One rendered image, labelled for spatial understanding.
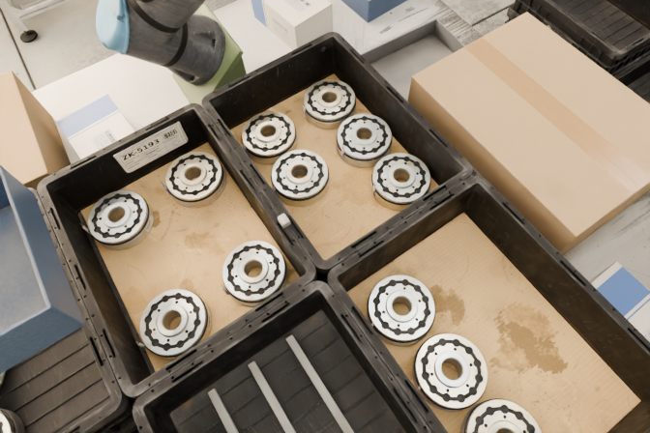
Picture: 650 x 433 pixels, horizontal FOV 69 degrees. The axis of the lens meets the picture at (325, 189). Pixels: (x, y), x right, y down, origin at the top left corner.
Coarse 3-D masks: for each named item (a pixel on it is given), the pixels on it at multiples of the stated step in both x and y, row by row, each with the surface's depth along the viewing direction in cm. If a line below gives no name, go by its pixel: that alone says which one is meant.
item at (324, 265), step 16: (336, 32) 91; (304, 48) 90; (352, 48) 89; (272, 64) 88; (368, 64) 87; (240, 80) 86; (384, 80) 85; (208, 96) 85; (400, 96) 83; (208, 112) 83; (416, 112) 81; (432, 128) 79; (448, 144) 77; (464, 160) 76; (256, 176) 76; (464, 176) 74; (272, 192) 74; (432, 192) 73; (416, 208) 74; (384, 224) 71; (304, 240) 70; (368, 240) 70; (320, 256) 69; (336, 256) 69; (320, 272) 69
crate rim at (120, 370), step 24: (168, 120) 82; (120, 144) 80; (72, 168) 79; (240, 168) 77; (48, 192) 76; (48, 216) 74; (288, 240) 72; (72, 264) 70; (312, 264) 68; (288, 288) 67; (96, 312) 66; (264, 312) 65; (216, 336) 64; (120, 360) 63; (192, 360) 62; (120, 384) 61; (144, 384) 61
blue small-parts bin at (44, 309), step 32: (0, 192) 57; (32, 192) 59; (0, 224) 58; (32, 224) 53; (0, 256) 55; (32, 256) 48; (0, 288) 53; (32, 288) 53; (64, 288) 52; (0, 320) 52; (32, 320) 45; (64, 320) 48; (0, 352) 46; (32, 352) 50
